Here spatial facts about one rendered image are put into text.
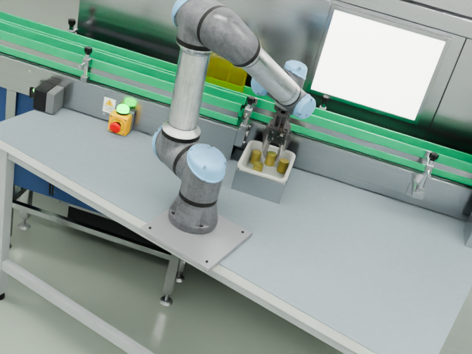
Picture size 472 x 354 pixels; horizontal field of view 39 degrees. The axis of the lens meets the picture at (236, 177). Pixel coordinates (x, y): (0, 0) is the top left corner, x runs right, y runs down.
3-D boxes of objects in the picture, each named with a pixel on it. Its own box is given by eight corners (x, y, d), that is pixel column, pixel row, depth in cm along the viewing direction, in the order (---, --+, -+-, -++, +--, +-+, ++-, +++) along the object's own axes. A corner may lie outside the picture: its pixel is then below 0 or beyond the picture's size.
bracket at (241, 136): (248, 138, 248) (253, 121, 244) (243, 148, 240) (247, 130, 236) (239, 134, 248) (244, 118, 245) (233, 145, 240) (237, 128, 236)
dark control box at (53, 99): (62, 107, 249) (64, 87, 245) (53, 116, 242) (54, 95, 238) (42, 101, 250) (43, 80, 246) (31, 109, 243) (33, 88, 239)
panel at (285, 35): (416, 122, 252) (451, 36, 235) (416, 125, 249) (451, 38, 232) (189, 53, 261) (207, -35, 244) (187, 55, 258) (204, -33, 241)
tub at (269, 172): (290, 173, 244) (296, 152, 240) (279, 203, 225) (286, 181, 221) (244, 159, 246) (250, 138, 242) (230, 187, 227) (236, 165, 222)
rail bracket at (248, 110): (253, 119, 246) (262, 88, 239) (244, 137, 231) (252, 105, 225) (246, 116, 246) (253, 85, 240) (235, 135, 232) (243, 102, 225)
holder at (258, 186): (292, 167, 249) (297, 149, 245) (279, 204, 226) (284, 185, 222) (248, 154, 251) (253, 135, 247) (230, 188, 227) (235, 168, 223)
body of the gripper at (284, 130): (262, 140, 226) (271, 108, 219) (267, 130, 233) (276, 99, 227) (284, 147, 225) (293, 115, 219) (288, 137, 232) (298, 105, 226)
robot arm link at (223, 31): (246, 15, 165) (326, 100, 204) (220, -2, 172) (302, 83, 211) (216, 53, 166) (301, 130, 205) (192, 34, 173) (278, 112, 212)
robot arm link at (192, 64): (172, 184, 199) (203, 8, 170) (145, 158, 208) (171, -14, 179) (204, 175, 206) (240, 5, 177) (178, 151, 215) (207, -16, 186)
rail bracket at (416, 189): (418, 196, 245) (440, 142, 233) (418, 219, 230) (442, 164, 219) (404, 192, 245) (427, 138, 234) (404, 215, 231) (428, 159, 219)
